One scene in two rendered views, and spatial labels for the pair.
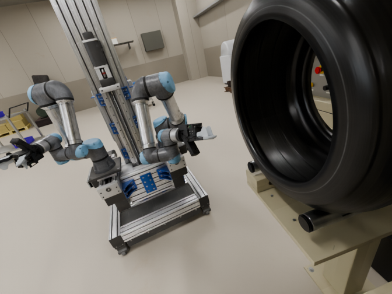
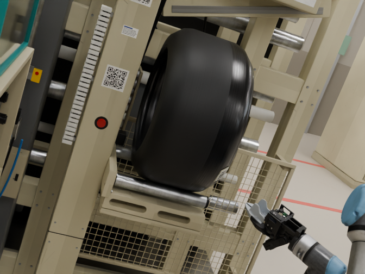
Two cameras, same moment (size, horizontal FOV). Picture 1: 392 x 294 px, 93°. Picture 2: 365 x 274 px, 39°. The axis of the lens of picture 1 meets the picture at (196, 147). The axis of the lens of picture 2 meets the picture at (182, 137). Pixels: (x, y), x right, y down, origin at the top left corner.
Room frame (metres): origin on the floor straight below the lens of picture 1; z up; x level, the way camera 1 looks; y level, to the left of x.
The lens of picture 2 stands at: (2.27, -0.55, 1.56)
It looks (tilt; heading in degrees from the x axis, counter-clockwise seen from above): 15 degrees down; 173
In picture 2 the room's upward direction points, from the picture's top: 20 degrees clockwise
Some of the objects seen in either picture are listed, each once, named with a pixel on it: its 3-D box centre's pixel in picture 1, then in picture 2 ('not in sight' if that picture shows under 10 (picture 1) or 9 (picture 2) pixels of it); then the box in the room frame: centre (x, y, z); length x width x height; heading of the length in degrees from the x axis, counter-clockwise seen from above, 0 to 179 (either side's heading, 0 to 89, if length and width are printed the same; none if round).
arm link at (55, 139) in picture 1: (51, 142); not in sight; (1.12, 0.85, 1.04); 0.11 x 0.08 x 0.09; 170
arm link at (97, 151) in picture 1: (94, 148); not in sight; (1.24, 0.70, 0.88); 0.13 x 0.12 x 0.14; 80
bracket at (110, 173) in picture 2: not in sight; (109, 162); (0.48, -0.56, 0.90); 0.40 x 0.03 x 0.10; 7
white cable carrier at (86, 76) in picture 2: not in sight; (87, 76); (0.55, -0.71, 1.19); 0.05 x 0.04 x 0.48; 7
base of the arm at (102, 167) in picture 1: (102, 161); not in sight; (1.24, 0.70, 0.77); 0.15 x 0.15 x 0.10
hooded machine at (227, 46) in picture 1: (233, 62); not in sight; (6.85, -1.94, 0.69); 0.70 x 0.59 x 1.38; 16
